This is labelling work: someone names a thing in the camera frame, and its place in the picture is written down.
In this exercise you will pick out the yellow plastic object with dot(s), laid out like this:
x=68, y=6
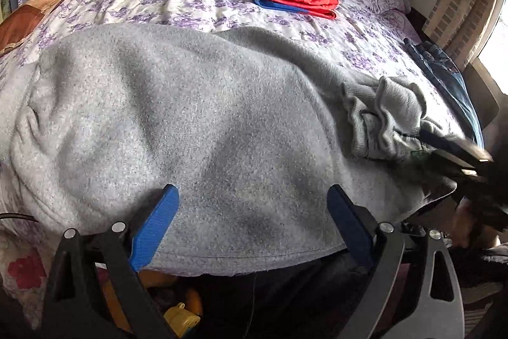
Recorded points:
x=181, y=320

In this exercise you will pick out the brick pattern curtain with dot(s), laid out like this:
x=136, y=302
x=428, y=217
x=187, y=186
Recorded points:
x=458, y=26

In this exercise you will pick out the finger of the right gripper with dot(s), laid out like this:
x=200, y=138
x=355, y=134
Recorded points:
x=462, y=149
x=451, y=166

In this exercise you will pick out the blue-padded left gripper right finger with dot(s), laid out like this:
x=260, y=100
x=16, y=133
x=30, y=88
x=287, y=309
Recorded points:
x=413, y=290

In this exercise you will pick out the purple floral bed sheet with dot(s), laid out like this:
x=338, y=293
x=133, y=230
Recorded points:
x=366, y=35

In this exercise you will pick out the red flower bed skirt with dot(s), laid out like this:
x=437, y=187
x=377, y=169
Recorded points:
x=26, y=259

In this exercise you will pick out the grey fleece pants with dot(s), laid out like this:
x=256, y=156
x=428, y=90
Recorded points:
x=251, y=128

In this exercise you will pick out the blue denim jeans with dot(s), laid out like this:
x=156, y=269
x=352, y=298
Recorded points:
x=442, y=72

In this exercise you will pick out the orange satin pillow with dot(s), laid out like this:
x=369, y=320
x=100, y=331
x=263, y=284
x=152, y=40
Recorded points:
x=15, y=30

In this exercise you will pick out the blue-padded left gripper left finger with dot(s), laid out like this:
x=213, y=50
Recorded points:
x=74, y=303

